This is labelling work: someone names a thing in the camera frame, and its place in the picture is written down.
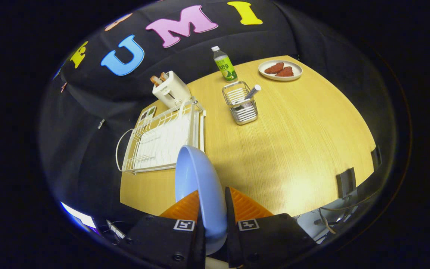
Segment white wire dish rack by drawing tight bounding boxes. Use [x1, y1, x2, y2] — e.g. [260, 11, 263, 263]
[116, 96, 206, 175]

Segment white toaster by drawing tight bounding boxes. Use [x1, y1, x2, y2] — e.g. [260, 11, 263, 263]
[152, 71, 192, 109]

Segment metal spoon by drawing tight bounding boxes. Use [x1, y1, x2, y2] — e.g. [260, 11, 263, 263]
[234, 84, 262, 107]

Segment black backdrop cloth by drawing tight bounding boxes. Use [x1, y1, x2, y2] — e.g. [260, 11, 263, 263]
[38, 0, 398, 228]

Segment white sectioned condiment tray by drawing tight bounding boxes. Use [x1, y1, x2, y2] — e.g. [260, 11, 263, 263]
[138, 106, 158, 124]

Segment metal wire basket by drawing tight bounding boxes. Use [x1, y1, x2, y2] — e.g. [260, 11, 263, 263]
[222, 81, 259, 125]

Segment green label drink bottle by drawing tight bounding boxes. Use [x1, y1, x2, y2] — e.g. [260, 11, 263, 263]
[211, 46, 238, 82]

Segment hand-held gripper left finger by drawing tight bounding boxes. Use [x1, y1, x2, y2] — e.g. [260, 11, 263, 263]
[120, 190, 206, 269]

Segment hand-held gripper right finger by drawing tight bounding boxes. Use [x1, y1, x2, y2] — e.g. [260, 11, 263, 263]
[224, 186, 318, 269]

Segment black table clamp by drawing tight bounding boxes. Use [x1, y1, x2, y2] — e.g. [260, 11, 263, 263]
[336, 167, 357, 199]
[371, 146, 382, 171]

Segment light blue plate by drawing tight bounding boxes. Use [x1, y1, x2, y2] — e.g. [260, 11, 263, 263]
[175, 145, 227, 255]

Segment white round plate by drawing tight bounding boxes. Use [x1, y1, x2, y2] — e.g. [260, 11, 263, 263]
[258, 60, 303, 81]

